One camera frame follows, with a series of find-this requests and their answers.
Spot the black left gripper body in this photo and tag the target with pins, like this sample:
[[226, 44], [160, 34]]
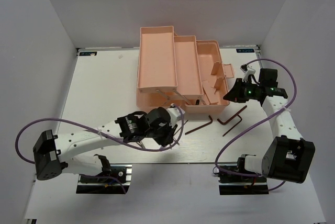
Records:
[[162, 135]]

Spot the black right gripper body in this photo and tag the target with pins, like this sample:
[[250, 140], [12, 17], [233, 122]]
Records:
[[248, 91]]

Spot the brown hex key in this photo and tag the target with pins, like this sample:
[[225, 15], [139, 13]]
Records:
[[201, 127], [228, 131], [232, 117]]

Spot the pink plastic toolbox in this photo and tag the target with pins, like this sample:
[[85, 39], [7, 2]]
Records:
[[181, 69]]

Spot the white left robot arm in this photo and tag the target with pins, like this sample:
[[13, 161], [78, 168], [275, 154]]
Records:
[[54, 154]]

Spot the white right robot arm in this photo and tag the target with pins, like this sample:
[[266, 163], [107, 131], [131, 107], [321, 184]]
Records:
[[289, 156]]

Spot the yellow needle-nose pliers left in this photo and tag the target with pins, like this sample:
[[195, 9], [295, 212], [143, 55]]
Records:
[[141, 145]]

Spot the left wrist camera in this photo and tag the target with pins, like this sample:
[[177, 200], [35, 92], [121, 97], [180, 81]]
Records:
[[175, 114]]

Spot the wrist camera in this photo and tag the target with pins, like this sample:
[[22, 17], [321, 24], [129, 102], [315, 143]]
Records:
[[248, 71], [175, 114]]

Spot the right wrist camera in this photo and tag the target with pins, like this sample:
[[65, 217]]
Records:
[[248, 71]]

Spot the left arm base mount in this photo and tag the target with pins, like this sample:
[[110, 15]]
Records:
[[114, 182]]

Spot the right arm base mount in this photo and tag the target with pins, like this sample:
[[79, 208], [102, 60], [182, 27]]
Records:
[[240, 185]]

